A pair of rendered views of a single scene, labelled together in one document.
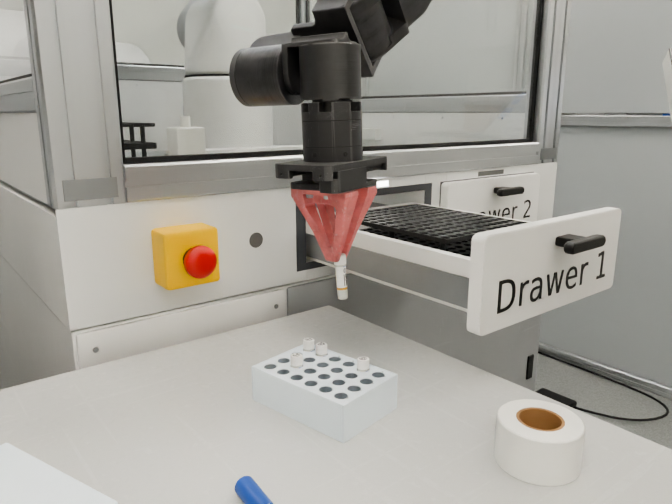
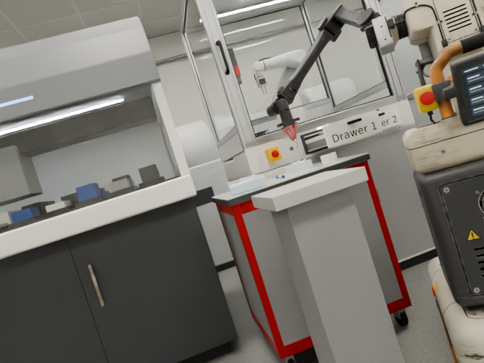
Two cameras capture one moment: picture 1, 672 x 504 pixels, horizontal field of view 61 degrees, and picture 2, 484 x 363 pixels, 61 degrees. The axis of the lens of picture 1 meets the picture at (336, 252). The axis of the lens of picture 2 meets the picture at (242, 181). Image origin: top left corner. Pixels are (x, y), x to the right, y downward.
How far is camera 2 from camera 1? 1.52 m
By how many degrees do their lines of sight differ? 30
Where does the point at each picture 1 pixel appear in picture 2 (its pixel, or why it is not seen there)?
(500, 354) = (405, 174)
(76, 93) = (243, 125)
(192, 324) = (279, 171)
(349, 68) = (283, 104)
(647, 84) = not seen: outside the picture
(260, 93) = (272, 113)
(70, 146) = (244, 136)
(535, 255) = (343, 127)
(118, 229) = (257, 151)
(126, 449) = not seen: hidden behind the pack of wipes
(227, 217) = (281, 144)
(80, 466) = not seen: hidden behind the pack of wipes
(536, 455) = (323, 158)
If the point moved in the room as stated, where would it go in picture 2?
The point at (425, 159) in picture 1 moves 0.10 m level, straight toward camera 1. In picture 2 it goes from (341, 114) to (334, 116)
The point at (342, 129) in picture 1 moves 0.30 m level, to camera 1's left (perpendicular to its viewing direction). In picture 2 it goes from (285, 114) to (233, 134)
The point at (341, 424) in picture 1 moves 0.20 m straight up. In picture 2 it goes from (297, 168) to (284, 127)
